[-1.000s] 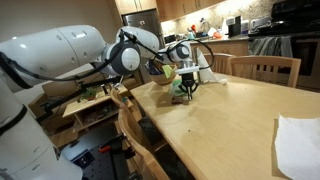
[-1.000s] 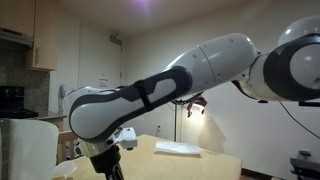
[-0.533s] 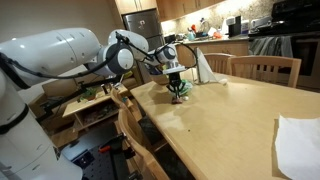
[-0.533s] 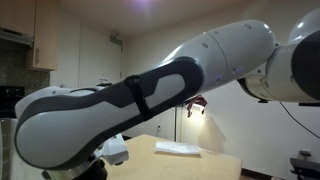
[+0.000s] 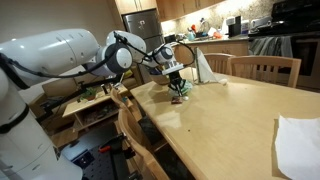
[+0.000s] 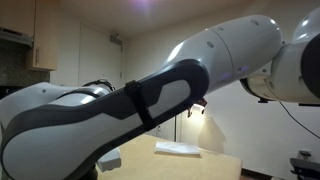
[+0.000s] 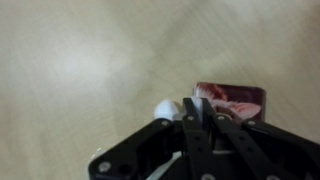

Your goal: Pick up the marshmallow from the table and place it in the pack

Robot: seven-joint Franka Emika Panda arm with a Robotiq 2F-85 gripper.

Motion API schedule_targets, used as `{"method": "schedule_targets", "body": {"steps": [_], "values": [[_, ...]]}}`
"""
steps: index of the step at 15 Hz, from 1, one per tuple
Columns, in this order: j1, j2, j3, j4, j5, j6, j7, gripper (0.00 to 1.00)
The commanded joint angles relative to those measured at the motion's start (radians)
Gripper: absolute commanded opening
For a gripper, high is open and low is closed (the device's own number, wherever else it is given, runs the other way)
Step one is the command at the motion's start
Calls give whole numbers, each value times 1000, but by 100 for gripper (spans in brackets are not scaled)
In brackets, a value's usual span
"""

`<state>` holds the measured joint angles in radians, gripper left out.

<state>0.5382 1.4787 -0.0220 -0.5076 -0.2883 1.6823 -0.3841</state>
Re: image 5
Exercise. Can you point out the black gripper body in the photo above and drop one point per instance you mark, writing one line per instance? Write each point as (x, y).
(175, 79)

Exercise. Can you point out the white marshmallow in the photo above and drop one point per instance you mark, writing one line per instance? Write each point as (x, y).
(185, 98)

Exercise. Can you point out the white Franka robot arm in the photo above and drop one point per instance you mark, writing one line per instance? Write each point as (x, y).
(50, 53)

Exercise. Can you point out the green marshmallow pack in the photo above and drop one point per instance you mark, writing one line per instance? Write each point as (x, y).
(189, 87)

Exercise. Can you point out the metal napkin holder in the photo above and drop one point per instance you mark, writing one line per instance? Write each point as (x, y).
(196, 66)

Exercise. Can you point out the white napkin stack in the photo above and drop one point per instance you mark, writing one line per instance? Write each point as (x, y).
(206, 73)

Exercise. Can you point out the crumpled white tissue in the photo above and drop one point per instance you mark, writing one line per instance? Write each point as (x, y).
(222, 81)

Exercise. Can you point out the black toaster oven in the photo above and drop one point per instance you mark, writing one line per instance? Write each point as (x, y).
(170, 38)

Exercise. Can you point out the teal container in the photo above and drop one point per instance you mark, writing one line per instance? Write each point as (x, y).
(191, 36)

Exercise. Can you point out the wooden slat back chair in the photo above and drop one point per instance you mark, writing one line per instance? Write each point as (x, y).
(263, 60)
(216, 56)

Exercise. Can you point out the yellow green pillow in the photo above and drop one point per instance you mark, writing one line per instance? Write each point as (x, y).
(128, 74)

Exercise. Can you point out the dish rack with dishes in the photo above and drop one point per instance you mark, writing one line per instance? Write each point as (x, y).
(201, 33)

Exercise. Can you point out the wooden lower kitchen cabinets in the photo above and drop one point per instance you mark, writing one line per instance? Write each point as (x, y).
(220, 48)

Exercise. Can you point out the wooden kitchen cabinets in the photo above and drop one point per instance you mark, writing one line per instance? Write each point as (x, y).
(220, 48)
(173, 8)

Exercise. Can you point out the wooden chair with dark cushion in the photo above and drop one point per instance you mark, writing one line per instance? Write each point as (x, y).
(150, 163)
(116, 98)

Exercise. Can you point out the stainless steel refrigerator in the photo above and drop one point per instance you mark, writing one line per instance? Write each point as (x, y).
(143, 23)

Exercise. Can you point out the wooden upper kitchen cabinets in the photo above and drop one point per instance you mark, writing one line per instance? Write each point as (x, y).
(173, 8)

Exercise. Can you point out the black coffee maker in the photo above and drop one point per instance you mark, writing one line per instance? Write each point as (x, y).
(235, 28)

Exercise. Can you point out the small potted green plant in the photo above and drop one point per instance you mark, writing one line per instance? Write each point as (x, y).
(89, 94)

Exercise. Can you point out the grey towel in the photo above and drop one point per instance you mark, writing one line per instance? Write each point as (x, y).
(270, 46)

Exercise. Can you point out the wooden coffee table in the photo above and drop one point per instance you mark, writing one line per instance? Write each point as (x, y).
(76, 108)

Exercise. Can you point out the cluttered low wooden table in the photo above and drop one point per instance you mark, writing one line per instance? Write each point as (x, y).
(56, 88)

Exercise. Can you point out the black kitchen stove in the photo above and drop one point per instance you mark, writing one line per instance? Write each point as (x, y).
(306, 56)

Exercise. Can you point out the white paper sheet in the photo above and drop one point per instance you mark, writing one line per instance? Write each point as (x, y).
(296, 150)

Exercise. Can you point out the black camera boom stand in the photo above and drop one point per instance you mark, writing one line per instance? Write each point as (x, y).
(100, 81)

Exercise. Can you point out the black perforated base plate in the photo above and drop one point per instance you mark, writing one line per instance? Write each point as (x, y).
(93, 166)

